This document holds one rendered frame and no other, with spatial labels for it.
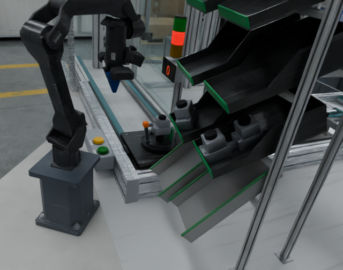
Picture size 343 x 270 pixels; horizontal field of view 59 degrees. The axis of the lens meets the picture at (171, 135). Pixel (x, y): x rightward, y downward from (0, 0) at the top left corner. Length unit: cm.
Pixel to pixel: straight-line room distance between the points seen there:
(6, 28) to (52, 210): 547
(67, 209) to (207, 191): 40
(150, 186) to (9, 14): 543
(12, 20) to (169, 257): 568
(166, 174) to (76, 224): 30
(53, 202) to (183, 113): 45
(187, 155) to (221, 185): 17
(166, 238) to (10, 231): 45
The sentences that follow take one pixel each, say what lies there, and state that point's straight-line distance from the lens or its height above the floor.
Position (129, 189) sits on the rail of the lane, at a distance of 104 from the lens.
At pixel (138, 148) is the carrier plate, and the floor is 97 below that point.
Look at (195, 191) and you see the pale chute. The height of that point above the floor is 104.
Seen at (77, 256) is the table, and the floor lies 86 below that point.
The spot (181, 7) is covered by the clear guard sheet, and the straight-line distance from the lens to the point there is 132.
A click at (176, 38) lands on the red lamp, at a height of 134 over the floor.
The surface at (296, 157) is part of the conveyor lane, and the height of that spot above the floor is 92.
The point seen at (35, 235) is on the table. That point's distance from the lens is 101.
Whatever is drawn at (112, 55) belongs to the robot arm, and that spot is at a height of 134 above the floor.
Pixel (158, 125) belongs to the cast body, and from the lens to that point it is 112.
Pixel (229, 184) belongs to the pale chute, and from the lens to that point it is 83.
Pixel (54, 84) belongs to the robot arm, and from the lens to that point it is 77.
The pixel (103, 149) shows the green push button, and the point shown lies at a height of 97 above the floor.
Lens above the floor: 160
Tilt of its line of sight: 30 degrees down
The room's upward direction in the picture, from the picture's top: 8 degrees clockwise
